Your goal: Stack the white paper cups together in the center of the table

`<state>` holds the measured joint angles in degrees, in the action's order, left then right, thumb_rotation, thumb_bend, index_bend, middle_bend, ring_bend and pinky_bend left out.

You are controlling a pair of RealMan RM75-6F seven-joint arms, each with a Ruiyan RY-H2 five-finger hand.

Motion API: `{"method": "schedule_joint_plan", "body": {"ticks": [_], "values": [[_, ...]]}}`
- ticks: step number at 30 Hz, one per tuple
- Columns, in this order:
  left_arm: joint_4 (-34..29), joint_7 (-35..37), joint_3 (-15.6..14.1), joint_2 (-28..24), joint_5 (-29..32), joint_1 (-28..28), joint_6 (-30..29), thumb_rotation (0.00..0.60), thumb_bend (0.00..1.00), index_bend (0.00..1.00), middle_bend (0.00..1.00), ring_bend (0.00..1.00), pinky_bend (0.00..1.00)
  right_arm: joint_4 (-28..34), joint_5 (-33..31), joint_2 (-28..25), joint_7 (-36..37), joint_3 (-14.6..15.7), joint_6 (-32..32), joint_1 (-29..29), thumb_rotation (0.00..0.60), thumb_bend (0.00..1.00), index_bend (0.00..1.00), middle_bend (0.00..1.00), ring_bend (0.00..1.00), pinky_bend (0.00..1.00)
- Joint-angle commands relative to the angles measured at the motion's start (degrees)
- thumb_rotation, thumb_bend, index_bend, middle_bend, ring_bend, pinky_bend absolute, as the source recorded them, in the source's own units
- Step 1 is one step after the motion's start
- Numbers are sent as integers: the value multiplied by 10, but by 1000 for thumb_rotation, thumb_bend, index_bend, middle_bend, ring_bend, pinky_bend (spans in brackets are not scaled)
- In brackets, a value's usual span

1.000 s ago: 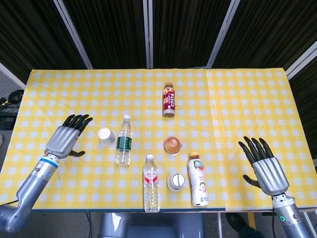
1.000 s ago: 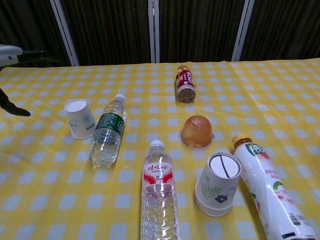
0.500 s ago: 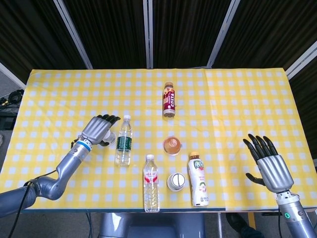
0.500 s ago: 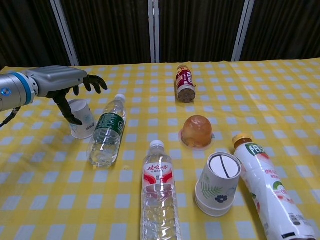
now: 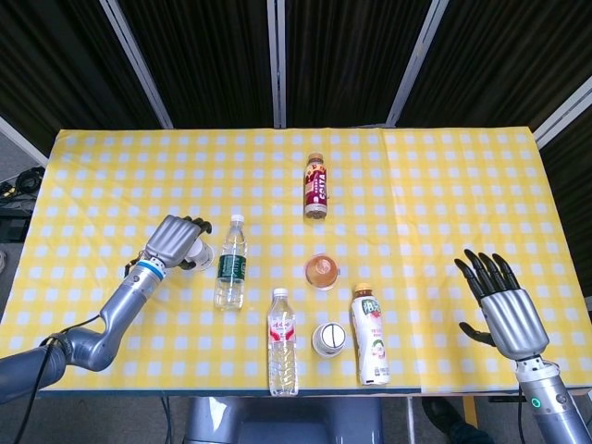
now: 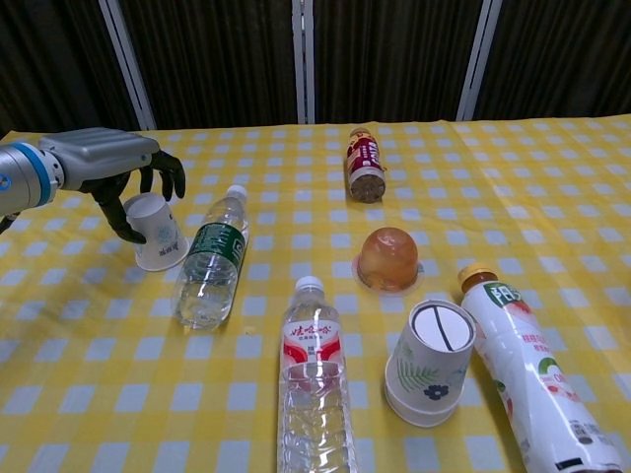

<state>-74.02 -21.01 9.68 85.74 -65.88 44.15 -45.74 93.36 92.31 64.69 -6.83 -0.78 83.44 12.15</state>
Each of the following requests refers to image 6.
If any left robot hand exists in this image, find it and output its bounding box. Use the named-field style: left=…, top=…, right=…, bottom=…
left=37, top=126, right=187, bottom=245

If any paper cup with line mark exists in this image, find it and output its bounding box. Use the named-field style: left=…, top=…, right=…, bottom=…
left=384, top=299, right=477, bottom=411

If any orange jelly cup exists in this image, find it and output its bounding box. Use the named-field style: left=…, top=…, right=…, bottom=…
left=350, top=226, right=427, bottom=296

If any green label water bottle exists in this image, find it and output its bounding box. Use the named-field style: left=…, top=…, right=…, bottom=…
left=172, top=184, right=250, bottom=332

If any yellow white checkered tablecloth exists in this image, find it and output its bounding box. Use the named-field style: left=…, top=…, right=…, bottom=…
left=0, top=115, right=631, bottom=473

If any red Costa coffee bottle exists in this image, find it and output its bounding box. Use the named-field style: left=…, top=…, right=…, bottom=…
left=344, top=126, right=387, bottom=205

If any red label water bottle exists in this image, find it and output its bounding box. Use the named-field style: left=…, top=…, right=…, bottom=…
left=276, top=275, right=358, bottom=473

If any white yogurt drink bottle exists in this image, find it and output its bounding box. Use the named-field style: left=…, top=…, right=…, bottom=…
left=456, top=262, right=626, bottom=473

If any grey slotted aluminium frame bar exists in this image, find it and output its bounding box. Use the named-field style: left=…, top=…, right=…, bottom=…
left=455, top=0, right=505, bottom=122
left=291, top=0, right=317, bottom=125
left=97, top=0, right=158, bottom=131

